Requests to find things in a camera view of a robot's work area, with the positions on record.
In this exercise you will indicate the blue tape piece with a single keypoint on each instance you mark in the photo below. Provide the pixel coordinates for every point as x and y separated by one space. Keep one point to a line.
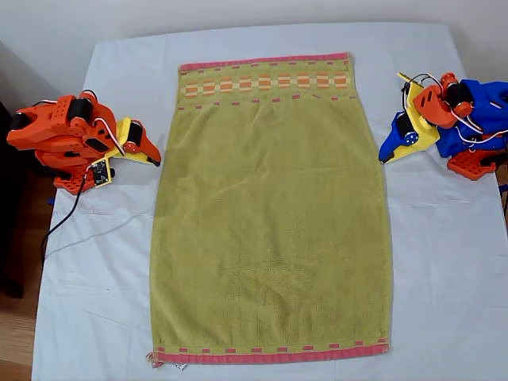
503 189
51 201

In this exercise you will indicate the dark wooden cabinet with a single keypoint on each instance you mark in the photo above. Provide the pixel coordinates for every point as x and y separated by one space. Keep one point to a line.
10 238

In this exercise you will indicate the green towel with pink border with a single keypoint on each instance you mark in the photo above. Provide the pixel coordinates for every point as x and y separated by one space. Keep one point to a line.
270 218

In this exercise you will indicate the small camera on red arm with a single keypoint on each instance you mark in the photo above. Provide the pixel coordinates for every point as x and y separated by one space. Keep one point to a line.
99 171

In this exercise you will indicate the white table cover sheet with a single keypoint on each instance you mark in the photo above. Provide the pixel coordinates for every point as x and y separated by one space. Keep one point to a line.
436 258

